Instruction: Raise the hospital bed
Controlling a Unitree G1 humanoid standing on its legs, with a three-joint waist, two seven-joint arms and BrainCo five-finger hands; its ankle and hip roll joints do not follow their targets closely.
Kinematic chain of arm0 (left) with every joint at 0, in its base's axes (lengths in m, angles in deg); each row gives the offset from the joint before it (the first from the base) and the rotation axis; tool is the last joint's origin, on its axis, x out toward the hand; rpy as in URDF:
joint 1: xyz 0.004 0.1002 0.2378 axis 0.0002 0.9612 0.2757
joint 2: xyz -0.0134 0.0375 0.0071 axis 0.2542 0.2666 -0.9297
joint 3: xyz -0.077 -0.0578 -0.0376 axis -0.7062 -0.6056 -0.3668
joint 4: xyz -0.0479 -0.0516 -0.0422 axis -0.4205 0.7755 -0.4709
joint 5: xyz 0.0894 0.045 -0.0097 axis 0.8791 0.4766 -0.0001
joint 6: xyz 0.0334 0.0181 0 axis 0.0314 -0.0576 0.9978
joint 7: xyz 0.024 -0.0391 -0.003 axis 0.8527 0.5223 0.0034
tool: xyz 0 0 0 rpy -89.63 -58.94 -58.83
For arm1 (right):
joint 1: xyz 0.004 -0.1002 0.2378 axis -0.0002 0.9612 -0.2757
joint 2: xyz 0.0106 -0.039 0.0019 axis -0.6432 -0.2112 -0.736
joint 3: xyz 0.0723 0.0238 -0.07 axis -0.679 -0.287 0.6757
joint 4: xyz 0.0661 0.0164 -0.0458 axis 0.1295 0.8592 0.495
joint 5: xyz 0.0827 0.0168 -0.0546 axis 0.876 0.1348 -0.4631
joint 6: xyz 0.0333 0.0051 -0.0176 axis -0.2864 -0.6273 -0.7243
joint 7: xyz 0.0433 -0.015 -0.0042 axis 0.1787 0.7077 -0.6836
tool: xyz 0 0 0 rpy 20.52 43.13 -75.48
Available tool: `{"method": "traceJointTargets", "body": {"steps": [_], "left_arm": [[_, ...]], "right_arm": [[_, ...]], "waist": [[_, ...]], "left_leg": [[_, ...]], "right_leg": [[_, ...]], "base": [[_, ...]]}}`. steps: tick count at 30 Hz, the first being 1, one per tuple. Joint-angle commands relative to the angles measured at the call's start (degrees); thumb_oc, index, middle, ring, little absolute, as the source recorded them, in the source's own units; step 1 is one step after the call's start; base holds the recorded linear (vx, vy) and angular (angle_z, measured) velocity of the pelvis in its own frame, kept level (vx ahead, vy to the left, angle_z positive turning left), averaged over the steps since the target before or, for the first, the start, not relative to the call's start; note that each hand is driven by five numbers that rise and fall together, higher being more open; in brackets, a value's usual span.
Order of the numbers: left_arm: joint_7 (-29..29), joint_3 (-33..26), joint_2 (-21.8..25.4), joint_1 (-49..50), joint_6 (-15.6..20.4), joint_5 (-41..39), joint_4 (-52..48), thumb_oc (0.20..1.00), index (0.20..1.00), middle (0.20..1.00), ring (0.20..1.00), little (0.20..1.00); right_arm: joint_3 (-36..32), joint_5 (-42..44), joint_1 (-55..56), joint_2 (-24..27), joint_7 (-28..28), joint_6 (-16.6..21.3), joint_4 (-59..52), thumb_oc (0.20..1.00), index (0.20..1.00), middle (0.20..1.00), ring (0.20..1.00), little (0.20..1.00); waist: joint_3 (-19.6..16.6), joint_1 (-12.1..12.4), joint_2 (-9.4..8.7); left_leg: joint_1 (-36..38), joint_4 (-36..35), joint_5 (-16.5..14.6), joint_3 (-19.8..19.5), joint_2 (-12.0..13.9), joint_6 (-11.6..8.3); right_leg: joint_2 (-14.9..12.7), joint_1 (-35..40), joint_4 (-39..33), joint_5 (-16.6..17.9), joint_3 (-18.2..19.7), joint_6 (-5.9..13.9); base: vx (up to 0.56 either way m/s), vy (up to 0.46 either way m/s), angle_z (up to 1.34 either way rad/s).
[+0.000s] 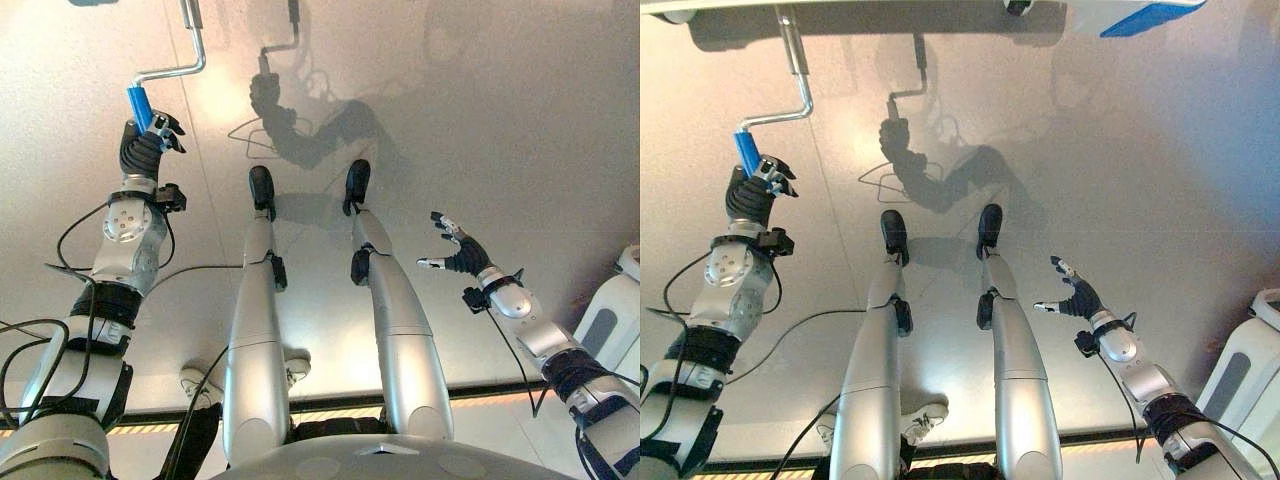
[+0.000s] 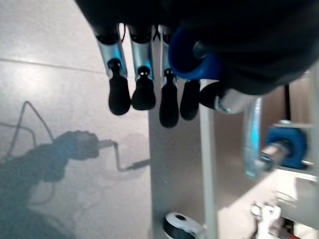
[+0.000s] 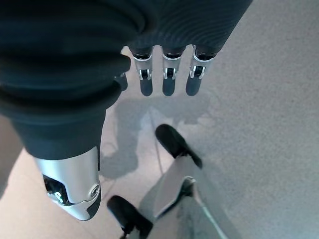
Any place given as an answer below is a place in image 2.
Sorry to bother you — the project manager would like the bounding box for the blue crank shaft bushing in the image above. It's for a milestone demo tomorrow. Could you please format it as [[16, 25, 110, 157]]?
[[265, 123, 308, 168]]

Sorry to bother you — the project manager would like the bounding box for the white hospital bed frame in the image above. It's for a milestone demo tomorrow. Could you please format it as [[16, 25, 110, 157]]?
[[198, 66, 319, 239]]

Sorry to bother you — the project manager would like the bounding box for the black white caster wheel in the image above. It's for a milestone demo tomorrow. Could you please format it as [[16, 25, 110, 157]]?
[[162, 211, 207, 239]]

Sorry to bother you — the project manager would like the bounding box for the white caster bracket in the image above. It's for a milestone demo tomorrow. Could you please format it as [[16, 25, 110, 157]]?
[[250, 199, 283, 239]]

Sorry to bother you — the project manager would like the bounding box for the silver bed crank blue grip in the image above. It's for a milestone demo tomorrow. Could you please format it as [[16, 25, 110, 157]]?
[[168, 25, 285, 180]]

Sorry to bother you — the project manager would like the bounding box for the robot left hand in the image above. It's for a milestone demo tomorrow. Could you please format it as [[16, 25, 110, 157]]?
[[74, 0, 319, 129]]

